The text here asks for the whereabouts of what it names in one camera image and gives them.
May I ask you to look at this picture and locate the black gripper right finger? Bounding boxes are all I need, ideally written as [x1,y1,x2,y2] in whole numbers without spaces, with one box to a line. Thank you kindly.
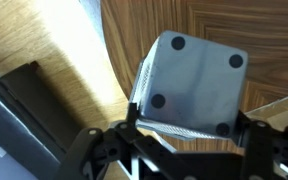
[232,111,288,180]

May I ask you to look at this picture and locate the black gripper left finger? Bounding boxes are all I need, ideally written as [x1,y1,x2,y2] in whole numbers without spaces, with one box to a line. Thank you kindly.
[52,102,178,180]

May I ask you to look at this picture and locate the silver mesh pen basket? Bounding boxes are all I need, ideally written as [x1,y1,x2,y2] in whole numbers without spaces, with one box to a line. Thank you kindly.
[128,30,249,141]

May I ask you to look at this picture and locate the black leather bench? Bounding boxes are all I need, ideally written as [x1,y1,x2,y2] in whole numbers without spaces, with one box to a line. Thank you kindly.
[0,60,85,180]

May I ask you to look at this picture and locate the dark wooden side table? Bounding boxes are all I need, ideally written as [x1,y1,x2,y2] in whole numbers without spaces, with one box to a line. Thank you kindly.
[100,0,288,158]

